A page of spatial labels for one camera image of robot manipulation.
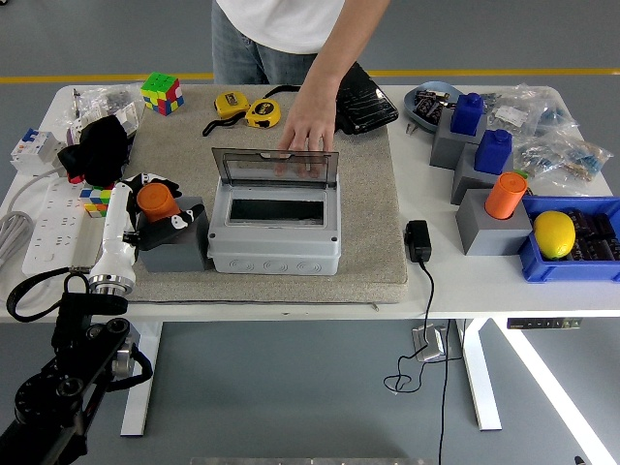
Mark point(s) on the blue plastic bin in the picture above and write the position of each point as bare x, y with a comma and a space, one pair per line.
567, 271

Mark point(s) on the grey block holder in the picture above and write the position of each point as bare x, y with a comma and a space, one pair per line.
448, 145
489, 235
472, 181

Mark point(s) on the smoked transparent box lid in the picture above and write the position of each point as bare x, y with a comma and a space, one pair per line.
242, 167

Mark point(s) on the orange cylinder battery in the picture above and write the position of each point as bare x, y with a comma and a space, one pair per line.
504, 198
155, 203

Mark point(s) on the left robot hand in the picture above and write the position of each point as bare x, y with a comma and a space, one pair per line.
116, 242

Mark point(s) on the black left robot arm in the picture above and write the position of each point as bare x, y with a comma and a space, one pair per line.
82, 310

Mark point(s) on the large colourful puzzle cube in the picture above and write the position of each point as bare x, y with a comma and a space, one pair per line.
162, 94

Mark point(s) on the grey plastic junction box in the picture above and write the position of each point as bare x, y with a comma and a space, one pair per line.
276, 252

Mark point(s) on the person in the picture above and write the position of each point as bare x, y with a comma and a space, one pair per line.
281, 24

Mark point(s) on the small colourful puzzle cube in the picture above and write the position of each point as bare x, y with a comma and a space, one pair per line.
97, 203

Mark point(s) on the black power adapter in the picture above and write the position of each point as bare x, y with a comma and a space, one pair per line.
418, 242

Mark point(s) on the grey-brown mat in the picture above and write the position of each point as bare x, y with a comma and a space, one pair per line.
363, 194

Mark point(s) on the clear bag of resistors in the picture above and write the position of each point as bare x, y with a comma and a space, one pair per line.
576, 160

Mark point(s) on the thin metal pen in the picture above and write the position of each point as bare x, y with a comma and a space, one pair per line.
75, 102

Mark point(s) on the clear bags small parts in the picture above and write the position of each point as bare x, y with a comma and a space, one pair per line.
104, 99

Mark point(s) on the black capacitor pack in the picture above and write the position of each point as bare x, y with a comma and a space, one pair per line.
426, 104

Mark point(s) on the blue bottle-shaped block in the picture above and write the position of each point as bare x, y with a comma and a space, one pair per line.
493, 155
467, 116

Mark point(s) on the black cloth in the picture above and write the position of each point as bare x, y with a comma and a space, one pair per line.
97, 145

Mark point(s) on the grey block with round hole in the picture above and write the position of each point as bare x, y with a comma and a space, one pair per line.
184, 252

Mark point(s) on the white table leg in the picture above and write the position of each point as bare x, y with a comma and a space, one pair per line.
479, 378
140, 387

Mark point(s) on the white blue circuit breaker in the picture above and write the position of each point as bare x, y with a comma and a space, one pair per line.
34, 152

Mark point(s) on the clear bag blue parts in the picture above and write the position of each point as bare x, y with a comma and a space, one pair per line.
552, 116

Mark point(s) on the blue-grey dish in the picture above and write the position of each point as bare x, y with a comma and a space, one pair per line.
410, 104

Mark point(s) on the yellow tape measure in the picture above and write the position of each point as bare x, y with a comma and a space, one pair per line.
263, 112
230, 104

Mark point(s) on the person's left hand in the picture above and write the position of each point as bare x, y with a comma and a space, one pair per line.
312, 121

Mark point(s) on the black capacitors pile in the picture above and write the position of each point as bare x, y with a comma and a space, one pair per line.
593, 237

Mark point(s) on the yellow lemon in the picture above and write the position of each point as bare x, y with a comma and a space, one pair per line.
554, 235

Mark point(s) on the small green object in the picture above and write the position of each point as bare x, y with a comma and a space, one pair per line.
521, 173

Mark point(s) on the person's left forearm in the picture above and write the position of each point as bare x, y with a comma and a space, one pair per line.
339, 53

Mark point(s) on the clear bag white parts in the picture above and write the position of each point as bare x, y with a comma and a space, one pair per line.
508, 115

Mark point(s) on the white power strip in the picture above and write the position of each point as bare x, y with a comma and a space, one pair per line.
48, 227

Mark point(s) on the black table control panel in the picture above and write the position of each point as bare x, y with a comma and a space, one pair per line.
545, 323

